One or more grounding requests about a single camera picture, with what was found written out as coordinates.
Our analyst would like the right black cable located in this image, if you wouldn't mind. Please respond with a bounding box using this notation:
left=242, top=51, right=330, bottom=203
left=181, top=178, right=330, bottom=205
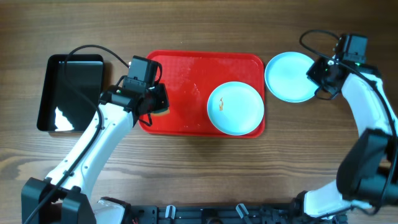
left=298, top=29, right=398, bottom=215

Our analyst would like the left black cable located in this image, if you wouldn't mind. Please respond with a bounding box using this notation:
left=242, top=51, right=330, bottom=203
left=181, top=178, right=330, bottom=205
left=24, top=44, right=131, bottom=224

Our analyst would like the black rectangular container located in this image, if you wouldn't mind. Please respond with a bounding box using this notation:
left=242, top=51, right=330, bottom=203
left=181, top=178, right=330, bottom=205
left=37, top=54, right=104, bottom=132

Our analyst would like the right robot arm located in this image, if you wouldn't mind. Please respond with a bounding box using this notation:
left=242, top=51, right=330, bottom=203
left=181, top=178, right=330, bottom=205
left=300, top=58, right=397, bottom=221

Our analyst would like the light blue plate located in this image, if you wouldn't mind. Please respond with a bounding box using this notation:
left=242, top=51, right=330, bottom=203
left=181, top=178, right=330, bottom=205
left=264, top=52, right=318, bottom=88
left=266, top=82, right=317, bottom=103
left=206, top=82, right=265, bottom=136

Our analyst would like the black cable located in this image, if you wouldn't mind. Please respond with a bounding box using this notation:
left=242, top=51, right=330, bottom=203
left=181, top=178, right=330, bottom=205
left=24, top=44, right=131, bottom=224
left=298, top=29, right=398, bottom=215

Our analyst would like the green and orange sponge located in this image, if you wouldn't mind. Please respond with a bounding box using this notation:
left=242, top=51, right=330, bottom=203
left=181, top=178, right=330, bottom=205
left=151, top=108, right=170, bottom=116

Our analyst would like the red plastic tray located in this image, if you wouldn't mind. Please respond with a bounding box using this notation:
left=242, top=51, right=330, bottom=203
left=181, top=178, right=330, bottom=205
left=139, top=50, right=265, bottom=138

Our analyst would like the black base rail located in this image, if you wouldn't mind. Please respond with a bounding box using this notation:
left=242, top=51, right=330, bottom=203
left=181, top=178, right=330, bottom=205
left=124, top=203, right=310, bottom=224

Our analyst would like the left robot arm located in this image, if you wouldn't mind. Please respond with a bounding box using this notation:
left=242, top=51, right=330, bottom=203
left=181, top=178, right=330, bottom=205
left=21, top=83, right=169, bottom=223

